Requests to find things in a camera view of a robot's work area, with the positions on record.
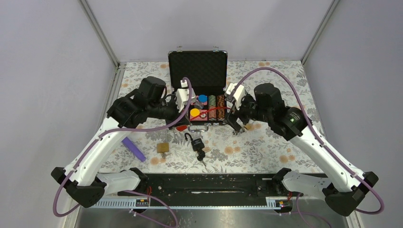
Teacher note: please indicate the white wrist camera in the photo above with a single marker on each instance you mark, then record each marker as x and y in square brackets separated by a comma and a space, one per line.
[235, 94]
[184, 95]

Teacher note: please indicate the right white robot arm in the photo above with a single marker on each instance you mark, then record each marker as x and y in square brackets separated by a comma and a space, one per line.
[344, 186]

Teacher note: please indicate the red cable lock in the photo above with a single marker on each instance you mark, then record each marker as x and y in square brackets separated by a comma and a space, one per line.
[201, 115]

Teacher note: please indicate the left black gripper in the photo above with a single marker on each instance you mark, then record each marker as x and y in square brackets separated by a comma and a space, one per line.
[177, 114]

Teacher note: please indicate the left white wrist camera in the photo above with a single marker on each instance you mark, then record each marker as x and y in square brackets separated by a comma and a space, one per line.
[184, 95]

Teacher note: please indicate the brass padlock long shackle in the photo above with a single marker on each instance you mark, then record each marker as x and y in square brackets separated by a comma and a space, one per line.
[166, 147]

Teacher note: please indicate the small brass padlock astronaut keychain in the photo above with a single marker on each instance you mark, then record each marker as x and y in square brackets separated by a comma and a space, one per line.
[245, 128]

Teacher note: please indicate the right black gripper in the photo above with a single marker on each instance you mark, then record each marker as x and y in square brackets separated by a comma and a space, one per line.
[232, 116]

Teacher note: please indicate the floral tablecloth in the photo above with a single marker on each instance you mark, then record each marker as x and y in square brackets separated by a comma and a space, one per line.
[258, 150]

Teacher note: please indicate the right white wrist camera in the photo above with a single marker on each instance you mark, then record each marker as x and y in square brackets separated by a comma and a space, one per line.
[235, 94]

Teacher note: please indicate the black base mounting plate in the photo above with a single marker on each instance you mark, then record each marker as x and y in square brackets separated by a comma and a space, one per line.
[204, 190]

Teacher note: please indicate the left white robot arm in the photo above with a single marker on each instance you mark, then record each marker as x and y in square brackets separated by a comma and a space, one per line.
[139, 111]

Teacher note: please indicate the black poker chip case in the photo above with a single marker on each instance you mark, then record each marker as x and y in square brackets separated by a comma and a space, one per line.
[207, 71]

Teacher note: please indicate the black padlock with keys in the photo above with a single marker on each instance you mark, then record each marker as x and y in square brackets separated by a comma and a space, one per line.
[197, 146]

